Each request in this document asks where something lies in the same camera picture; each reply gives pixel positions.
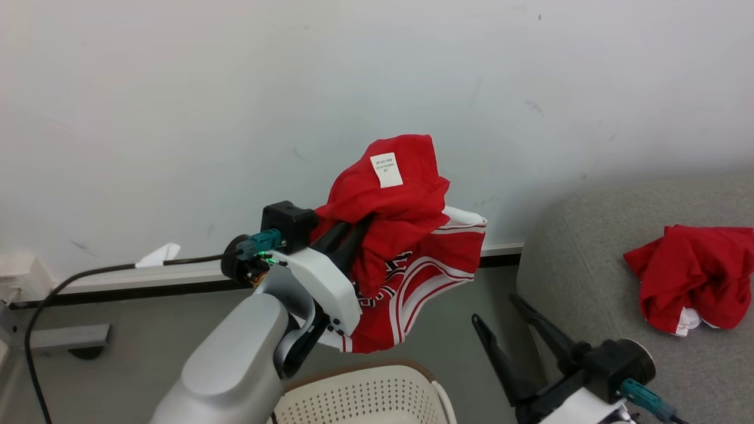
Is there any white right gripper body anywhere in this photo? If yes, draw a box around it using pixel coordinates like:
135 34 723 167
516 376 638 424

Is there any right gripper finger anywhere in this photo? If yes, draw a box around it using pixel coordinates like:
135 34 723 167
471 314 538 408
510 293 590 377

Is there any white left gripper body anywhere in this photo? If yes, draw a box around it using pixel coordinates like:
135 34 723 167
282 245 363 354

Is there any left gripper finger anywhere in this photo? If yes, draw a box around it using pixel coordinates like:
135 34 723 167
310 220 358 254
330 214 376 274

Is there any red white-striped sports garment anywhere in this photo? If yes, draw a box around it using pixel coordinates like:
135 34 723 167
310 134 488 355

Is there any red sports jersey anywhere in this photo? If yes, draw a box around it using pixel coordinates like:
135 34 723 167
623 224 754 337

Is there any grey fabric sofa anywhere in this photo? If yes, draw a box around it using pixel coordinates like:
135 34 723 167
517 175 754 424

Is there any white perforated laundry basket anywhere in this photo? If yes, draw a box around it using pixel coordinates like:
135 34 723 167
267 360 458 424

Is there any white paper scrap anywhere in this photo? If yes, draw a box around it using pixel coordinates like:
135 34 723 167
134 242 182 269

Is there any teal right camera connector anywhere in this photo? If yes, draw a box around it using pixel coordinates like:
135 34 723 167
619 378 679 422

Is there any teal camera connector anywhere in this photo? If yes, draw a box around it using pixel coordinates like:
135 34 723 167
619 378 679 422
237 229 284 261

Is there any teal left camera connector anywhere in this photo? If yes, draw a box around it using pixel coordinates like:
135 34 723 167
237 229 284 261

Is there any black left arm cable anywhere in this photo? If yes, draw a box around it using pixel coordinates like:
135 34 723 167
24 253 243 424

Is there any grey metal floor bracket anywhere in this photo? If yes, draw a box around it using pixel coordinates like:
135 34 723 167
28 323 112 355

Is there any white wall outlet box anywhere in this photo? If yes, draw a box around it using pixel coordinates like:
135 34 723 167
0 252 55 304

